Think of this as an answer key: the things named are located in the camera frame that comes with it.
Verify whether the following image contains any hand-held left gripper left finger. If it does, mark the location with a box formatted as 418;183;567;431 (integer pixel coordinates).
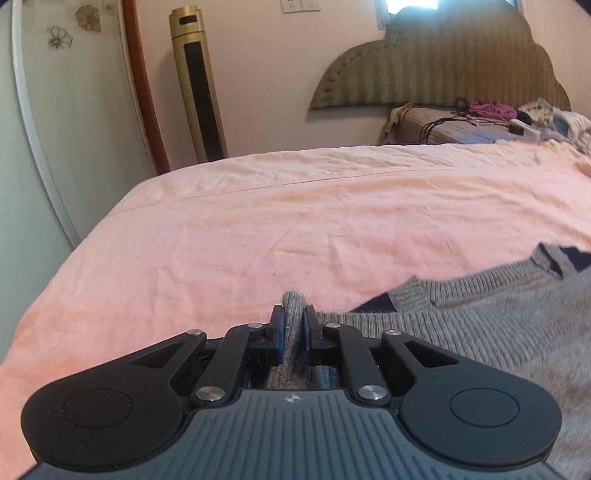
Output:
124;305;288;407

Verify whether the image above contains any purple cloth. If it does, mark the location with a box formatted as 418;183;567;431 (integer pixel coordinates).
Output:
468;100;518;118

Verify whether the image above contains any black cord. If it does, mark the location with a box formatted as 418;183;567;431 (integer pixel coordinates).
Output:
418;97;490;141

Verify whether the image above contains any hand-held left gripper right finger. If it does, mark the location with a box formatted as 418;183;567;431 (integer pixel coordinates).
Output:
302;305;455;407

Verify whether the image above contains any grey sweater with navy sleeves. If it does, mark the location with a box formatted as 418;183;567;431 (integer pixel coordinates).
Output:
265;244;591;480

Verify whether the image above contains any gold tower air conditioner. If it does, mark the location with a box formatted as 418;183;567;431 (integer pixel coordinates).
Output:
168;6;229;163

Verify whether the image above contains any brown wooden door frame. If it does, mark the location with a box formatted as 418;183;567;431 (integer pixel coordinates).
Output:
122;0;171;176

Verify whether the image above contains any light blue cloth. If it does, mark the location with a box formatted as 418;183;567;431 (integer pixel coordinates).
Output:
459;129;513;145

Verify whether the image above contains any pink bed sheet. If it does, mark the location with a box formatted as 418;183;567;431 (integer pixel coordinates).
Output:
0;141;591;480

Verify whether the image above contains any olive padded headboard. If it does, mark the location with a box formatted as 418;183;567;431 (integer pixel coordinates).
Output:
308;0;572;112

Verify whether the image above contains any white sliding wardrobe door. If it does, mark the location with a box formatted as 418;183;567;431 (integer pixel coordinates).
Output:
0;0;160;365

